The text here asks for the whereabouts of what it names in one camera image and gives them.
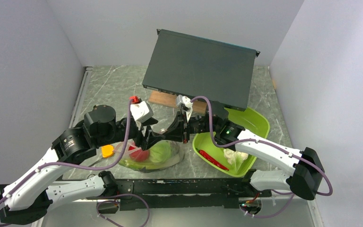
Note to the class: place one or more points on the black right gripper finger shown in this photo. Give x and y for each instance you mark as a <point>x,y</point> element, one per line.
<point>178,125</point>
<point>176,135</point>

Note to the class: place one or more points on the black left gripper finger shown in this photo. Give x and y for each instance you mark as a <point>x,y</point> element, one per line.
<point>150,138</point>
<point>149,121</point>

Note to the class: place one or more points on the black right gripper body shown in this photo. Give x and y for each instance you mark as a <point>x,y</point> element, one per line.
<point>198,125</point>

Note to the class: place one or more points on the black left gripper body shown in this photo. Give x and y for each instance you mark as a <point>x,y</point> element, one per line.
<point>135,133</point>

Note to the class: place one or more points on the green cabbage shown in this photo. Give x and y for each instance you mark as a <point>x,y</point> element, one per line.
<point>160,152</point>

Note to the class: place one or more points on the clear zip top bag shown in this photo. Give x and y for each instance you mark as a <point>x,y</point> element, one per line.
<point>177,154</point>

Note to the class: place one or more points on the red tomato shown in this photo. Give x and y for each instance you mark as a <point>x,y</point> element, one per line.
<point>138,155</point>

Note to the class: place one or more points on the green celery stalks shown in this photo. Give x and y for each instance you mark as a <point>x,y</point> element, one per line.
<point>142,166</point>

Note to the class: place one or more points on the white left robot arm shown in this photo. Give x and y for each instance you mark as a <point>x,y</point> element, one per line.
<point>32,196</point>

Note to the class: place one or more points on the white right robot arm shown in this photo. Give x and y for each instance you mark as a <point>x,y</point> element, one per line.
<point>299,171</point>

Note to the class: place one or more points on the wooden block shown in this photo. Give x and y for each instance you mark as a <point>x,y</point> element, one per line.
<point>170,101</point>

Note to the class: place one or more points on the long red chili pepper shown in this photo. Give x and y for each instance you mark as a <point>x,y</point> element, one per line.
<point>206,156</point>

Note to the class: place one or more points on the yellow tape measure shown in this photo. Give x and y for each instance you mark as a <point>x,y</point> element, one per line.
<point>107,151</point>

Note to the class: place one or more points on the white cauliflower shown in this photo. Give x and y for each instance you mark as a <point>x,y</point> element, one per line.
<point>235,158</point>

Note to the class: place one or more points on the dark rack server chassis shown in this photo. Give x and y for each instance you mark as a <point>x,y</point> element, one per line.
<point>191,66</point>

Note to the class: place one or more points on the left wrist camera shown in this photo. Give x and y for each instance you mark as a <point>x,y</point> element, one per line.
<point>140,110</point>

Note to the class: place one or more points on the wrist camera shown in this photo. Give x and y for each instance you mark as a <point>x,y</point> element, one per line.
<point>185,105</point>
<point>140,110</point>

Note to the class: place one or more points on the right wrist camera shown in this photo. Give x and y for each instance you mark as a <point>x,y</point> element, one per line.
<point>185,105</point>

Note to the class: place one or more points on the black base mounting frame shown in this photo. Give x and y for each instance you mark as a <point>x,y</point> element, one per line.
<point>227,193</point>

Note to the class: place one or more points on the aluminium rail left edge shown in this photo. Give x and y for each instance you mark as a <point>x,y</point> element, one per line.
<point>75,116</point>

